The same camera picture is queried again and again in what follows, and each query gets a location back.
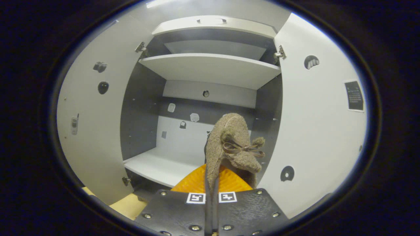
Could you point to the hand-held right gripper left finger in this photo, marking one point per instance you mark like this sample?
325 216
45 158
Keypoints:
177 209

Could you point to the brown fuzzy shoe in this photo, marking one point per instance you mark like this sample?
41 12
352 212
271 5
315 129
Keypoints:
229 131

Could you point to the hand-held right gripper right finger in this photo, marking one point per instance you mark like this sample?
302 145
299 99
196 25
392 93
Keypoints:
246 211

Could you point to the metal door hinge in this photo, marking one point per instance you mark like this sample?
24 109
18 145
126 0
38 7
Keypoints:
141 47
126 181
279 53

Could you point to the white cabinet shelf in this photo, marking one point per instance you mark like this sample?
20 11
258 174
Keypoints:
210 68

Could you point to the white shoe cabinet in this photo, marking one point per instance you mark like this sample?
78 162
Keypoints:
141 114

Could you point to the white cabinet door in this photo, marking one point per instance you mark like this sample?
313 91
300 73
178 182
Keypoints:
315 131
98 131

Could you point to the white cabinet drawer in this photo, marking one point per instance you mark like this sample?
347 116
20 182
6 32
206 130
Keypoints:
183 28

